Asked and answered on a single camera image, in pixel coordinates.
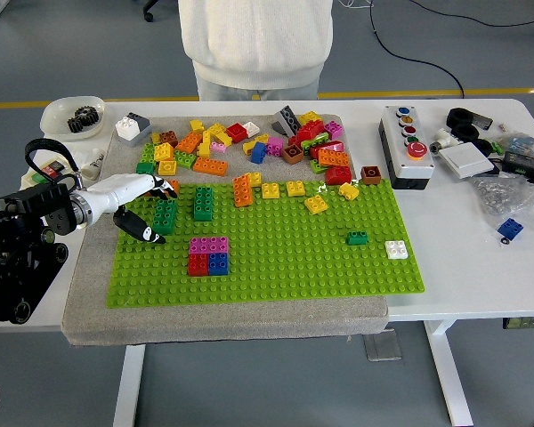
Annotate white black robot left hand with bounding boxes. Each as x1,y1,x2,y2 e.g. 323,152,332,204
82,173,179,245

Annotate dark green long toy brick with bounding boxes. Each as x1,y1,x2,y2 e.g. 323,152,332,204
153,198,178,236
192,186,214,222

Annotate blue square toy brick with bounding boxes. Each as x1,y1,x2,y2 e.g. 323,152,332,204
207,252,230,277

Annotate brown square toy brick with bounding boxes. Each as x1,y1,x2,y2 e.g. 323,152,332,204
360,165,383,186
281,144,304,165

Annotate grey sloped toy brick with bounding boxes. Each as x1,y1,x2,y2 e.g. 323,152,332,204
270,105,303,135

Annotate red curved toy brick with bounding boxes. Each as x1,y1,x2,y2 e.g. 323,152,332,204
309,140,344,159

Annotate white square toy brick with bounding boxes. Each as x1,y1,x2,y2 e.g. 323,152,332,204
384,239,409,261

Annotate white and grey block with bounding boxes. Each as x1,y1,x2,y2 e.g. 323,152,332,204
114,111,152,149

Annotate white plastic tray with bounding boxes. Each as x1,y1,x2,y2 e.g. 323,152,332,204
39,95,106,142

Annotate grey-brown felt mat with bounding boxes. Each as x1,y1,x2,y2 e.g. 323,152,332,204
61,114,391,348

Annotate black office chair base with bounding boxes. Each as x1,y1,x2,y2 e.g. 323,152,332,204
141,0,182,22

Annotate lime green studded baseplate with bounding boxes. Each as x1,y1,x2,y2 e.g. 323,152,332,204
105,177,427,309

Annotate white table leg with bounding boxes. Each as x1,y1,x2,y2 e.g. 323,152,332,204
422,319,475,427
113,344,147,427

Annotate white push-button control box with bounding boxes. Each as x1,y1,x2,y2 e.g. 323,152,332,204
377,105,436,191

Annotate grey floor plate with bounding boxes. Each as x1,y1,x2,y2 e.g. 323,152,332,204
362,331,404,362

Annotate white pipe fitting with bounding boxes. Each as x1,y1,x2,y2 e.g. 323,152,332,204
429,128,462,155

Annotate dark clear plastic case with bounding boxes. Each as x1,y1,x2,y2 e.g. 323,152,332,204
469,110,494,131

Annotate clear bag of screws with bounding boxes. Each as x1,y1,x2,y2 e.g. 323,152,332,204
470,173,534,232

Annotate black power adapter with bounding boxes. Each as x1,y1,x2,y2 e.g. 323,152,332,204
501,150,534,179

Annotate clear bag of parts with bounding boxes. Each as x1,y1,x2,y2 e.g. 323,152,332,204
498,131,534,157

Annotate table height control panel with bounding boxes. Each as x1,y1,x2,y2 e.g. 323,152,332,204
502,315,534,330

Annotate white switch box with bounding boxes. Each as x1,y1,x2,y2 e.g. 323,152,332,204
20,156,79,192

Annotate black floor cable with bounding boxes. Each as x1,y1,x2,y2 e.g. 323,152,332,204
407,0,534,27
368,0,465,100

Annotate white wall switch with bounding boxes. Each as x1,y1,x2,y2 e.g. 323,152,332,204
439,142,496,180

